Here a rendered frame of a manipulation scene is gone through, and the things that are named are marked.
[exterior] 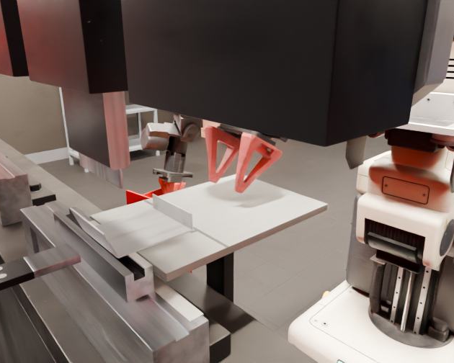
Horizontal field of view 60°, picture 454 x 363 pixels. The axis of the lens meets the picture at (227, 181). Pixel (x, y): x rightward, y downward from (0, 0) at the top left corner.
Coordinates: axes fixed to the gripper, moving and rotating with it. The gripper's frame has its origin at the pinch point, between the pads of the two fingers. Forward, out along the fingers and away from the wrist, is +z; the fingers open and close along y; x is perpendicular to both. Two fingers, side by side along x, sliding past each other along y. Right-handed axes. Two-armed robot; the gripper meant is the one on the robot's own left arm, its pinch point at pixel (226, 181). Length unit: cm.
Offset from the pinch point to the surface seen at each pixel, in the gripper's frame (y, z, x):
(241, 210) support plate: 4.0, 2.9, 0.6
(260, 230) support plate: 9.7, 4.1, -1.4
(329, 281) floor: -62, 29, 160
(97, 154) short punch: 3.8, 2.2, -20.9
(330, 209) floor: -119, -11, 230
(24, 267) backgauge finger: 1.0, 15.0, -22.3
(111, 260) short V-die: 4.5, 11.9, -15.7
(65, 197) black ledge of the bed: -49, 16, 1
